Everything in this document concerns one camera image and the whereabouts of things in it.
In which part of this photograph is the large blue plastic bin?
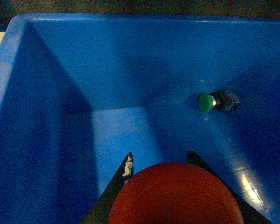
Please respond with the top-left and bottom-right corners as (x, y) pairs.
(0, 14), (280, 224)

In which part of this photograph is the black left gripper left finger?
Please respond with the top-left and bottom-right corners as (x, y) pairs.
(81, 152), (134, 224)

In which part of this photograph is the green mushroom push button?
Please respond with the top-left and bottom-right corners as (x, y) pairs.
(198, 90), (240, 112)

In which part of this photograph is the red mushroom push button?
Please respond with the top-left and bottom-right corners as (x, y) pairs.
(108, 162), (244, 224)

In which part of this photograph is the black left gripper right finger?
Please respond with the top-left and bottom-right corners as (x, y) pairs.
(186, 151), (272, 224)

